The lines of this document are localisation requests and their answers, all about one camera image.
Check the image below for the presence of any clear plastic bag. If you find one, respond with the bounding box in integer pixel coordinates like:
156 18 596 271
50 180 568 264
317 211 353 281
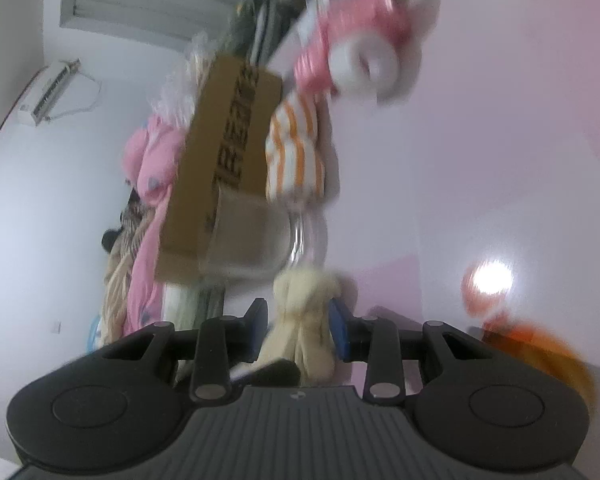
149 32 216 130

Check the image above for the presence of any white tape roll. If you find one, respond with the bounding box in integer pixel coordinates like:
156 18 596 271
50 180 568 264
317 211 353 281
328 32 400 96

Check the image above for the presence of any brown cardboard box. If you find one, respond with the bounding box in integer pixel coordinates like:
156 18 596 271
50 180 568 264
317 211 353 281
155 54 283 284

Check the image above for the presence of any pink plastic bag pack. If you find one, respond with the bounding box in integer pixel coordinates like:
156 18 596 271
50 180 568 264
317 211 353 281
294 0 411 94

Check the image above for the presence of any brown checkered blanket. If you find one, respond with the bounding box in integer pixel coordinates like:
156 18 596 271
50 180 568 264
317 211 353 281
102 190 155 313

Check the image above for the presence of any pink duvet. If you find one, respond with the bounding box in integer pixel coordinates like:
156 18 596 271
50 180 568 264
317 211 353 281
122 115 185 335

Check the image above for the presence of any orange white striped towel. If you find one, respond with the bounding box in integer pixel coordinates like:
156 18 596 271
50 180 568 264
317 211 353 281
265 91 325 204

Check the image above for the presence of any white air conditioner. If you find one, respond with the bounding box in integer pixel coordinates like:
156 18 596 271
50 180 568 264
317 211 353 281
16 60 81 127

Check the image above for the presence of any cream plush toy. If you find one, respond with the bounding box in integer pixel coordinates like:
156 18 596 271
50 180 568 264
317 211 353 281
252 266 341 386

